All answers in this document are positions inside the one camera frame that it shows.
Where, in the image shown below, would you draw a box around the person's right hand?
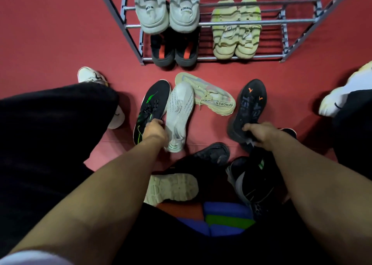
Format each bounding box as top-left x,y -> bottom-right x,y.
242,121 -> 284,153

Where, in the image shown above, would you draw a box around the person's left hand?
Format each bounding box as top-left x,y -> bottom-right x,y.
141,118 -> 169,148

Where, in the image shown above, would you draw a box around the black green-stripe sneaker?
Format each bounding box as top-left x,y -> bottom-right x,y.
240,128 -> 298,181
133,79 -> 172,145

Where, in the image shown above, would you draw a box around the white knit sneaker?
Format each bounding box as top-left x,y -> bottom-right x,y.
164,81 -> 195,154
144,173 -> 199,207

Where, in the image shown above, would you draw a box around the black orange-mark sneaker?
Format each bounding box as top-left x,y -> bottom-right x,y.
226,79 -> 268,145

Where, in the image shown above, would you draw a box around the black white-pattern sneaker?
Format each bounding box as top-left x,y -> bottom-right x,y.
190,142 -> 231,167
226,157 -> 279,216

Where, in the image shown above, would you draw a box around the beige pink sneaker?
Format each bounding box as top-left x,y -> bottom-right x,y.
174,72 -> 236,117

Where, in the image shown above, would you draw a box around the black shoe with red tab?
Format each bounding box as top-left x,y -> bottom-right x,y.
150,27 -> 176,68
174,27 -> 201,68

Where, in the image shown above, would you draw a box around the yellow-beige sneaker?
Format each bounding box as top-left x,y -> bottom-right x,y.
211,0 -> 241,60
234,0 -> 263,60

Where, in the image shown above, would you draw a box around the white design sneaker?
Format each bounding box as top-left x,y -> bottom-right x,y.
169,0 -> 203,33
134,0 -> 170,35

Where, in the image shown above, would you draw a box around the grey metal shoe rack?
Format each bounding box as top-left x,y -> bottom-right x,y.
93,0 -> 362,66

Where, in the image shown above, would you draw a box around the person's right forearm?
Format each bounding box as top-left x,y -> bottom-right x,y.
272,134 -> 372,265

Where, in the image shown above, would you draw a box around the person's left forearm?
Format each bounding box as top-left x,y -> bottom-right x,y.
9,135 -> 168,265

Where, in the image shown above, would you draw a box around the person's white left worn shoe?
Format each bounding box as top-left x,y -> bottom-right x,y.
77,66 -> 126,130

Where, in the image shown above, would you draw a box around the person's white worn shoe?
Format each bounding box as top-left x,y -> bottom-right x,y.
319,61 -> 372,118
77,66 -> 126,130

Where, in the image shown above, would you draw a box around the person's white right worn shoe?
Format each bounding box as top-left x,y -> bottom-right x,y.
319,61 -> 372,118

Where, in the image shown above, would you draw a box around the person's black trousers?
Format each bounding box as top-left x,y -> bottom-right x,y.
0,83 -> 372,265

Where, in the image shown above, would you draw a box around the multicolour foam stool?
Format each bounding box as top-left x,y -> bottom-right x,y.
157,201 -> 256,237

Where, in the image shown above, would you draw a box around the white shirt sleeve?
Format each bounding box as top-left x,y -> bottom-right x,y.
0,250 -> 74,265

